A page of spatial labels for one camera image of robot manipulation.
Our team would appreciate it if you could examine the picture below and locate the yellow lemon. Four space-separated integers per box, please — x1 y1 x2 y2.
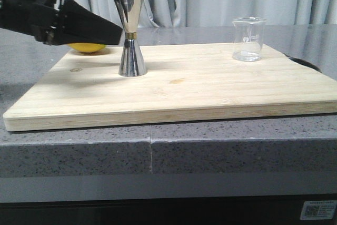
67 43 106 53

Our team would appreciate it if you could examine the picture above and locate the clear glass beaker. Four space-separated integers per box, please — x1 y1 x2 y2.
232 17 266 62

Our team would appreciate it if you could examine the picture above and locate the silver double jigger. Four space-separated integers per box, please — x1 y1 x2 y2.
114 0 146 77

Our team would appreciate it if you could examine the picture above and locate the white QR code label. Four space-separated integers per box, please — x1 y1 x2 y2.
300 200 336 221

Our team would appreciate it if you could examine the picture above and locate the wooden cutting board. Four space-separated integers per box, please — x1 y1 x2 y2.
3 43 336 131

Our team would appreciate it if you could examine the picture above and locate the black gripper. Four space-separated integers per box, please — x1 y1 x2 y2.
1 0 123 45

